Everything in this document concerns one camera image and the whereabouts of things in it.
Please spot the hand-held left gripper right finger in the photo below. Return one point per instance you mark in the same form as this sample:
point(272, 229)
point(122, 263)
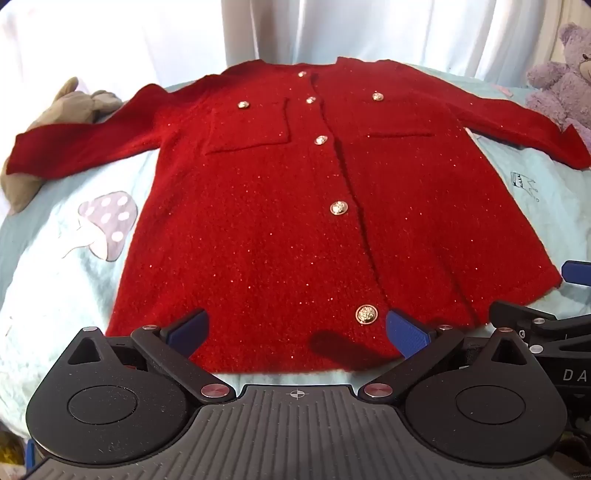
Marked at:
point(406, 333)

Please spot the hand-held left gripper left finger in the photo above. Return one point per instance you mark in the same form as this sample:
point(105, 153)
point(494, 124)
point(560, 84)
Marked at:
point(187, 332)

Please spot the tan plush toy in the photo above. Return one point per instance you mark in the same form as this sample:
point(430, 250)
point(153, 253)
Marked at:
point(69, 107)

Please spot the purple teddy bear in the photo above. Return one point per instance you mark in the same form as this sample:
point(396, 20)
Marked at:
point(561, 87)

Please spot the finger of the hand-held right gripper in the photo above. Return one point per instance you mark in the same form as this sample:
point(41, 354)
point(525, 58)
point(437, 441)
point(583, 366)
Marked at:
point(575, 272)
point(517, 314)

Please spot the white curtain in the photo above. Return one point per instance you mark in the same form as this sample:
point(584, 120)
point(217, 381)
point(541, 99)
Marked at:
point(295, 32)

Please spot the light blue printed blanket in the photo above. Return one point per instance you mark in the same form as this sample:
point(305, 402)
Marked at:
point(55, 286)

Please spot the red knit cardigan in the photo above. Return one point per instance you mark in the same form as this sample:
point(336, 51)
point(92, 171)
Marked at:
point(258, 230)

